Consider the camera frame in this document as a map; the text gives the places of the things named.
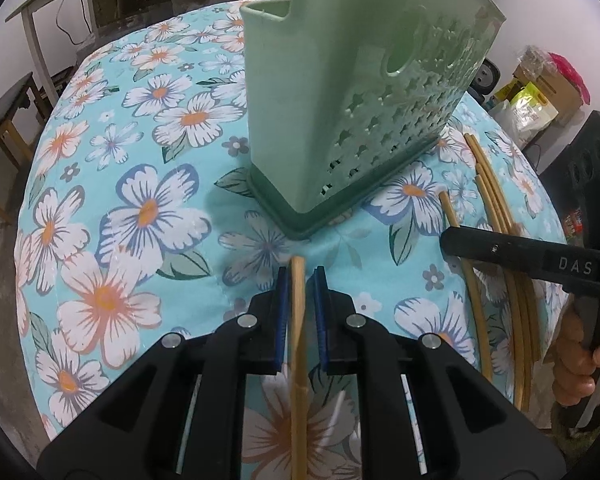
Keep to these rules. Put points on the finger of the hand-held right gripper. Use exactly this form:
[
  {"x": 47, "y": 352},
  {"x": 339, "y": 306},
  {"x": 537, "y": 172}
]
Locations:
[{"x": 510, "y": 255}]

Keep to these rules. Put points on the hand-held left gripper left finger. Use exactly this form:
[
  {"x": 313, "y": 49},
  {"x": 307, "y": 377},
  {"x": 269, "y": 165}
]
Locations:
[{"x": 281, "y": 310}]

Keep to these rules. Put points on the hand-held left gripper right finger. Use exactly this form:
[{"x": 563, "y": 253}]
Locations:
[{"x": 320, "y": 310}]

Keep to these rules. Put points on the long bamboo chopstick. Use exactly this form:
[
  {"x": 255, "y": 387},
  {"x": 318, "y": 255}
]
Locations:
[{"x": 298, "y": 340}]

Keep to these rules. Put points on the pile of wooden chopsticks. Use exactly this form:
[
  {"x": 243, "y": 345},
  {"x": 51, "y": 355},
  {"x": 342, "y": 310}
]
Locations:
[{"x": 500, "y": 210}]

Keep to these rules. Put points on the green perforated utensil holder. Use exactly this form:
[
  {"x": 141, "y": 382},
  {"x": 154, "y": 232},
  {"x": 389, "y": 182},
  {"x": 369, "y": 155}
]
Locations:
[{"x": 330, "y": 110}]

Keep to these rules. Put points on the person's right hand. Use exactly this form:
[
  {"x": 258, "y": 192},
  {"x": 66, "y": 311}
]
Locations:
[{"x": 572, "y": 375}]

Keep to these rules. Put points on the yellow green package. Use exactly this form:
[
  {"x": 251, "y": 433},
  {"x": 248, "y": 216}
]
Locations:
[{"x": 525, "y": 107}]

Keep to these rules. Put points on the pink plastic bag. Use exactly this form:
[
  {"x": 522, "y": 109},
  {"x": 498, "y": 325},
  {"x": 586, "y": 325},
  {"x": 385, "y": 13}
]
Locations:
[{"x": 572, "y": 70}]

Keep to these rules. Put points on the open cardboard box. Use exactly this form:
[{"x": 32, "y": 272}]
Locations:
[{"x": 545, "y": 77}]

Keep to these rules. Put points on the round black white appliance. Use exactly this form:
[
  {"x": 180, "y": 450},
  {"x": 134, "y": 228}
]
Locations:
[{"x": 487, "y": 78}]

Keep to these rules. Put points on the floral blue table cloth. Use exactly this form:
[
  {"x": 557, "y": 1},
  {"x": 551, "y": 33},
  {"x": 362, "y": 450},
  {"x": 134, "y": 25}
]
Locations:
[{"x": 130, "y": 260}]

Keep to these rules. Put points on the wooden chair with dark seat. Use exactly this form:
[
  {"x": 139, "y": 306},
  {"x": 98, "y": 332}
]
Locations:
[{"x": 10, "y": 102}]

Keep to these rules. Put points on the cardboard box under table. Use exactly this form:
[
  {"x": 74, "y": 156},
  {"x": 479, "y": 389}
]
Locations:
[{"x": 115, "y": 5}]

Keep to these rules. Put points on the grey metal table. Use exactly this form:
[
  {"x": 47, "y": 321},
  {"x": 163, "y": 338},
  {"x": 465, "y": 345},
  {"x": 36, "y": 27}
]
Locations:
[{"x": 32, "y": 45}]

